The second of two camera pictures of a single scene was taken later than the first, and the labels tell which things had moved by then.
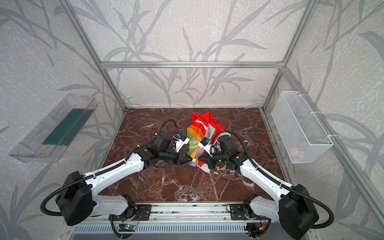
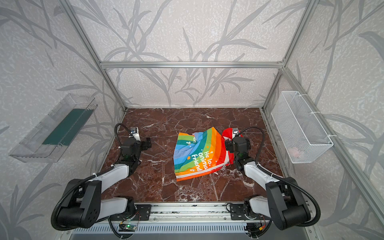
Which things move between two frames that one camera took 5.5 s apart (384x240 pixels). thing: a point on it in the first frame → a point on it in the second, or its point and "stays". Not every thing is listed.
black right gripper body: [204, 159] → [227, 144]
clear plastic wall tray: [51, 133] stays
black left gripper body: [179, 157] → [146, 143]
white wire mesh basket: [301, 133] stays
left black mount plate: [143, 213] stays
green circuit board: [130, 227] stays
